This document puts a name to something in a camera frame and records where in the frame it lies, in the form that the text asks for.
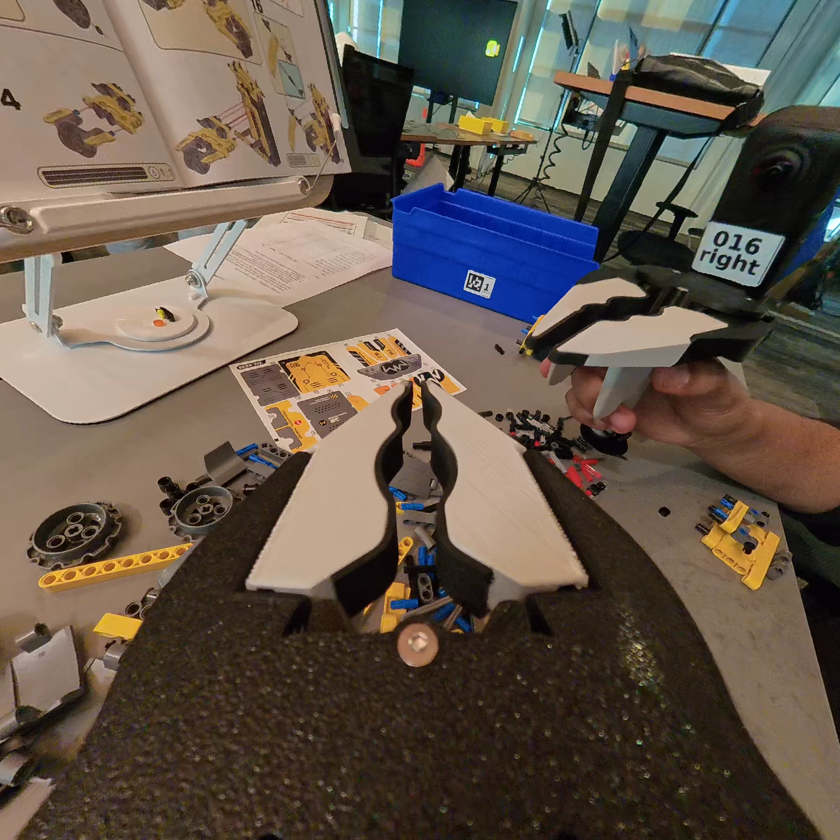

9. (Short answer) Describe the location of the small yellow plate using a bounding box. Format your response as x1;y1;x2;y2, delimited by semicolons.
93;613;144;641

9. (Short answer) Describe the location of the thin yellow holed beam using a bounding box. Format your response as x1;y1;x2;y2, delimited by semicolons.
38;541;194;593

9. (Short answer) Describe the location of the printed white paper sheet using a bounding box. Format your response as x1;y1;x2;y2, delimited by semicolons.
279;209;370;238
164;223;395;308

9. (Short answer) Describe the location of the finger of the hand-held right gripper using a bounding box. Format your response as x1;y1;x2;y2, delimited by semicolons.
527;274;657;358
546;306;731;387

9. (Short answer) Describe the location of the black bag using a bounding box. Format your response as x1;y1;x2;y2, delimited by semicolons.
631;54;767;109

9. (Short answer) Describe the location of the white book stand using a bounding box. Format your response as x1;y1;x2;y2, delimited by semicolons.
0;0;358;424

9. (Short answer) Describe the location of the grey curved panel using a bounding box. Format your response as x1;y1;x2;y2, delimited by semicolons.
8;625;89;719

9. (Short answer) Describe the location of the blue plastic bin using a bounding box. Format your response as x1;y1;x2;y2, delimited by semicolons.
391;184;601;324

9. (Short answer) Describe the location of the pile of mixed building pieces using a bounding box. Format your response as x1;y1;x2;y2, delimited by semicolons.
157;407;608;634

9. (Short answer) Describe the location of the brown wooden desk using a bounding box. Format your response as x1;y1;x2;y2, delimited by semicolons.
400;121;539;198

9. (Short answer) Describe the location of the black-legged standing desk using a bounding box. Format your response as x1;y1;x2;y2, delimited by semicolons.
553;69;769;245

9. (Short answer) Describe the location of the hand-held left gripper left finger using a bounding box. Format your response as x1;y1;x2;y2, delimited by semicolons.
245;379;414;618

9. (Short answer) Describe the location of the yellow grey sticker sheet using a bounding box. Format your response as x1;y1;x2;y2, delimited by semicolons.
230;328;468;454

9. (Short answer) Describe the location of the black office chair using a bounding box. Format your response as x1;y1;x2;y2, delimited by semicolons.
617;202;702;266
338;45;416;212

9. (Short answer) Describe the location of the person's dark clothing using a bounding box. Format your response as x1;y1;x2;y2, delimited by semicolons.
780;505;840;723

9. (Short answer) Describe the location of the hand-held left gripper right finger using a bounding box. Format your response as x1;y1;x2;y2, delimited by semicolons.
420;379;589;619

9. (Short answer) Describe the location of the person's right forearm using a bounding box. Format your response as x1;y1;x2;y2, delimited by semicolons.
722;387;840;519

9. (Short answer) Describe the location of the yellow blue assembled part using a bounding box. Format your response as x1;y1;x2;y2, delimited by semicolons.
699;493;791;590

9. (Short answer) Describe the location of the dark grey toothed wheel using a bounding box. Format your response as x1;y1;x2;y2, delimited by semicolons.
167;484;237;536
28;502;124;568

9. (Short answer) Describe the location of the open instruction booklet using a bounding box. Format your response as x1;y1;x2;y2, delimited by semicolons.
0;0;352;198

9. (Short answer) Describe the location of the person's right hand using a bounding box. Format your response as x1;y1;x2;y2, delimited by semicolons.
539;357;762;460

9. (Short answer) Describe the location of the black monitor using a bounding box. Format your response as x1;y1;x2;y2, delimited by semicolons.
399;0;521;107

